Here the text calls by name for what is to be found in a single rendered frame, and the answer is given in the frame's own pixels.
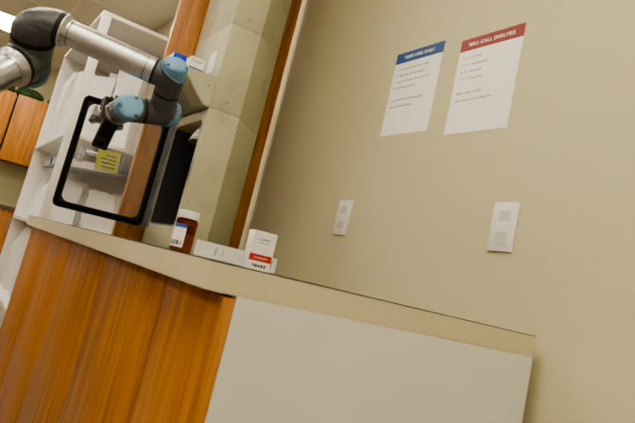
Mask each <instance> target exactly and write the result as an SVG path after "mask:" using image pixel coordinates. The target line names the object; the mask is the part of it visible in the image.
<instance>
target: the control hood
mask: <svg viewBox="0 0 635 423"><path fill-rule="evenodd" d="M215 83H216V77H213V76H210V75H207V74H205V73H202V72H200V71H199V70H196V69H194V68H191V67H189V66H188V73H187V76H186V81H185V83H184V84H183V87H182V90H183V92H184V94H185V96H186V98H187V100H188V102H189V104H190V106H188V107H185V108H182V109H181V115H184V114H187V113H190V112H193V111H196V110H201V109H204V108H207V107H209V106H210V103H211V100H212V96H213V93H214V89H215Z"/></svg>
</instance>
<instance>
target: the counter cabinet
mask: <svg viewBox="0 0 635 423"><path fill-rule="evenodd" d="M532 360H533V357H530V356H525V355H521V354H517V353H512V352H507V351H502V350H498V349H493V348H488V347H480V346H476V345H471V344H466V343H461V342H457V341H452V340H447V339H443V338H438V337H434V336H429V335H424V334H419V333H415V332H410V331H406V330H397V329H393V328H388V327H383V326H378V325H373V324H370V323H365V322H360V321H355V320H350V319H346V318H341V317H337V316H332V315H328V314H323V313H314V312H309V311H305V310H301V309H296V308H291V307H286V306H282V305H277V304H272V303H267V302H264V301H259V300H254V299H249V298H244V297H240V296H231V295H227V294H222V293H218V292H213V291H208V290H204V289H201V288H199V287H196V286H194V285H191V284H189V283H186V282H183V281H181V280H178V279H173V278H171V277H168V276H166V275H164V274H161V273H158V272H155V271H153V270H150V269H147V268H144V267H143V266H140V265H137V264H135V263H132V262H127V261H125V260H122V259H119V258H117V257H114V256H112V255H109V254H107V253H104V252H101V251H98V250H96V249H93V248H90V247H88V246H86V245H81V244H79V243H76V242H73V241H71V240H68V239H65V238H62V237H60V236H58V235H55V234H52V233H50V232H47V231H44V230H42V229H39V228H34V227H32V230H31V233H30V236H29V239H28V242H27V245H26V251H25V254H24V257H23V259H22V262H21V266H20V269H19V272H18V275H17V278H16V280H15V284H14V287H13V290H12V293H11V296H10V299H9V304H8V307H7V310H6V313H5V316H4V320H3V323H2V326H1V329H0V423H522V422H523V411H524V405H525V400H526V394H527V388H528V383H529V377H530V371H531V365H532Z"/></svg>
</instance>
